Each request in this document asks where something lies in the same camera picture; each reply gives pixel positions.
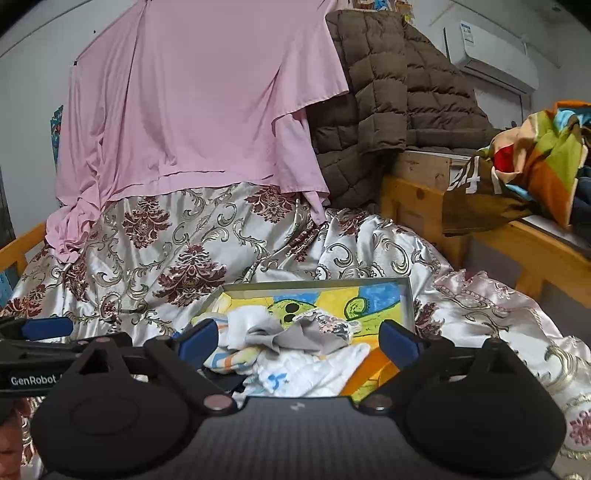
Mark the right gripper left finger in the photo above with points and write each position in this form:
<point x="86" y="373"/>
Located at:
<point x="179" y="360"/>

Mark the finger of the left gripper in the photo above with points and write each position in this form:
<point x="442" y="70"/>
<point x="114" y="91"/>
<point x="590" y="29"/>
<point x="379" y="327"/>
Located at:
<point x="35" y="329"/>

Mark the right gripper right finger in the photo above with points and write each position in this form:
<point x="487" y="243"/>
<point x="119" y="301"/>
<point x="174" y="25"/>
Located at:
<point x="420" y="363"/>

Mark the striped cartoon sock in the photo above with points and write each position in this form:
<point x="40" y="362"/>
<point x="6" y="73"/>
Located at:
<point x="225" y="361"/>

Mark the white blue patterned sock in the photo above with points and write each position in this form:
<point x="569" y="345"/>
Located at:
<point x="294" y="373"/>

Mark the white folded cloth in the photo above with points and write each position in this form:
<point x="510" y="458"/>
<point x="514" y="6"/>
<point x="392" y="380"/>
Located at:
<point x="242" y="327"/>

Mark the grey box with cartoon picture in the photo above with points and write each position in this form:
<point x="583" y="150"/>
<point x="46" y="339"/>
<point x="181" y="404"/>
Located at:
<point x="369" y="301"/>

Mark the floral satin bedspread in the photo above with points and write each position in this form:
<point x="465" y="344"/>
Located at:
<point x="148" y="264"/>

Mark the brown printed bag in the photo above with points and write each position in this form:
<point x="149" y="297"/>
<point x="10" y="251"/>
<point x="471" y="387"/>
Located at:
<point x="477" y="200"/>

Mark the colourful patchwork cloth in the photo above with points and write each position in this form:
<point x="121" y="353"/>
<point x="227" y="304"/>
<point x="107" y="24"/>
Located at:
<point x="548" y="157"/>

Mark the brown quilted jacket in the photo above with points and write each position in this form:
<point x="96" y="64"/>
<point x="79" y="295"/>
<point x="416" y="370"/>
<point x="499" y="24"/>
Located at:
<point x="403" y="93"/>

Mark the pink hanging sheet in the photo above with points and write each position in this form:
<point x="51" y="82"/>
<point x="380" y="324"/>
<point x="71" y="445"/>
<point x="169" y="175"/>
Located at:
<point x="186" y="94"/>

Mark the white air conditioner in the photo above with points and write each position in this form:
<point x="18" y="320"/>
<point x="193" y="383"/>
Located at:
<point x="482" y="54"/>

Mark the wooden left bed rail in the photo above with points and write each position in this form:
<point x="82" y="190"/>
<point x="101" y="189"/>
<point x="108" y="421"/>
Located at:
<point x="14" y="254"/>

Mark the colourful left wall poster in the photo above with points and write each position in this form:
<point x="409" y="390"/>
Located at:
<point x="55" y="131"/>

